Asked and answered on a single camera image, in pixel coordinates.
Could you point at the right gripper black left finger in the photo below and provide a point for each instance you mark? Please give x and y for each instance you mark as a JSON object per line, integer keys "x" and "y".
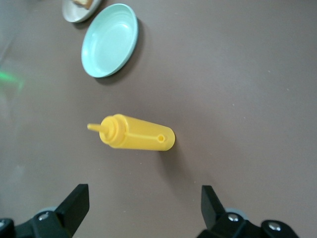
{"x": 71, "y": 210}

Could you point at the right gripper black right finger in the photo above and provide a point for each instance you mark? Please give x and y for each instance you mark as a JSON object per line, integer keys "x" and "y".
{"x": 213, "y": 213}

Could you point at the brown bread slice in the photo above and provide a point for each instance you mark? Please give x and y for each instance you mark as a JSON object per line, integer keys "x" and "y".
{"x": 83, "y": 3}

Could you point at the mint green plate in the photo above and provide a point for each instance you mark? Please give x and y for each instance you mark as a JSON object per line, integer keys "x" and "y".
{"x": 109, "y": 42}

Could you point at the beige plate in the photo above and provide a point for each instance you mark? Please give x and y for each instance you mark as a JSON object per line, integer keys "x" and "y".
{"x": 74, "y": 15}

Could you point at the yellow squeeze bottle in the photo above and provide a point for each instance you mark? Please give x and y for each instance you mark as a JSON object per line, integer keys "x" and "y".
{"x": 143, "y": 136}

